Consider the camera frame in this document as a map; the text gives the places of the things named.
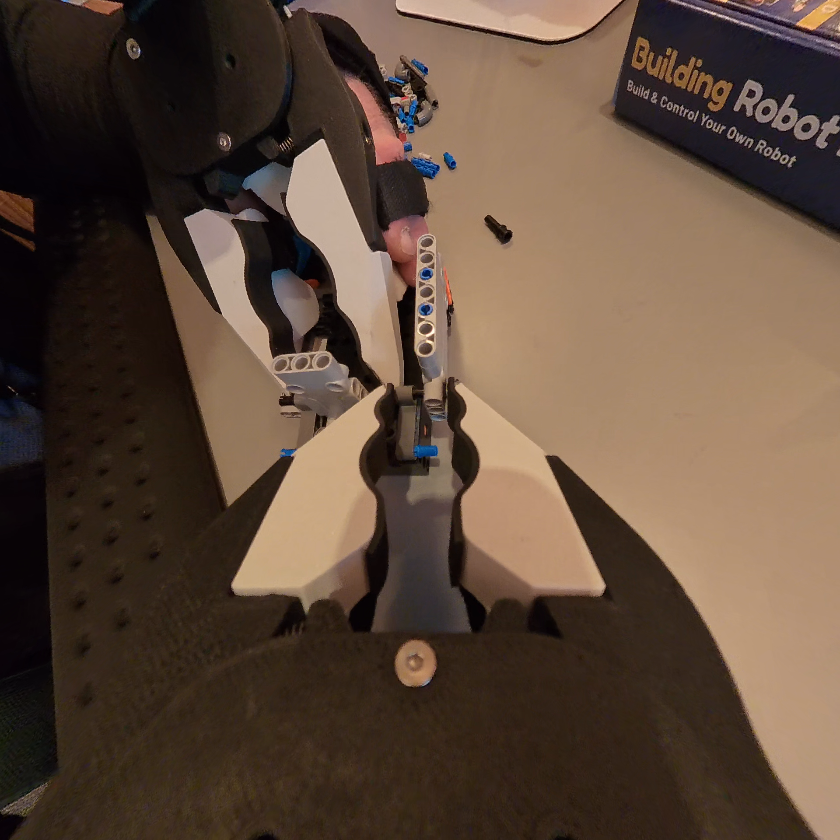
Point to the dark blue cardboard box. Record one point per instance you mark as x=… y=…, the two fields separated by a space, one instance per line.
x=722 y=98

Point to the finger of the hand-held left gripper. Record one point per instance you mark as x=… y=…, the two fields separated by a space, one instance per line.
x=216 y=256
x=334 y=216

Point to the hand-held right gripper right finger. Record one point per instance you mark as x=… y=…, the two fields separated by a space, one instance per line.
x=531 y=525

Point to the long grey holed beam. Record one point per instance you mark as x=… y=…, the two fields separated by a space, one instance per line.
x=426 y=282

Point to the black perforated base assembly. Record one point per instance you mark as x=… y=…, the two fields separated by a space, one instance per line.
x=315 y=380

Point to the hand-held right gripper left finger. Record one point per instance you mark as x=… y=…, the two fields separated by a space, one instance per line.
x=302 y=525

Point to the person's left hand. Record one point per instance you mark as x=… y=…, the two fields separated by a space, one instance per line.
x=387 y=131

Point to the white book stand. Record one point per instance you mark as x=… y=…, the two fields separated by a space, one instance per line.
x=512 y=16

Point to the pile of plastic building pieces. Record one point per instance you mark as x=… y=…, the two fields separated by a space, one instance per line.
x=410 y=98

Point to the black connector pin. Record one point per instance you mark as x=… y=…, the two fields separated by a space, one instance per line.
x=499 y=228

